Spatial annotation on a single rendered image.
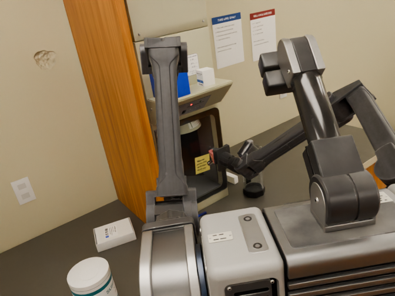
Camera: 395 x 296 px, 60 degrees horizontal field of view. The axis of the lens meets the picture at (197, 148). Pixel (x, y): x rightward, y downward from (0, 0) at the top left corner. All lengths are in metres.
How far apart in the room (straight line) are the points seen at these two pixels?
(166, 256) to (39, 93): 1.18
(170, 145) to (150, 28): 0.66
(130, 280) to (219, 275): 0.91
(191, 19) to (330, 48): 1.61
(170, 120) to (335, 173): 0.35
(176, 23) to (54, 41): 0.54
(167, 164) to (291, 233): 0.30
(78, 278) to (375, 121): 0.96
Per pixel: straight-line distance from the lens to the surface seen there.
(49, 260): 1.58
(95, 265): 1.21
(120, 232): 1.50
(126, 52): 1.13
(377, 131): 0.92
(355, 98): 1.06
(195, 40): 1.37
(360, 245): 0.49
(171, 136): 0.69
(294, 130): 1.16
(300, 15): 2.49
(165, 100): 0.70
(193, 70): 1.37
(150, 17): 1.27
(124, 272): 1.38
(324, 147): 0.50
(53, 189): 1.72
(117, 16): 1.12
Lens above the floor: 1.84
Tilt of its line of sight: 24 degrees down
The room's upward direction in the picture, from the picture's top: 9 degrees counter-clockwise
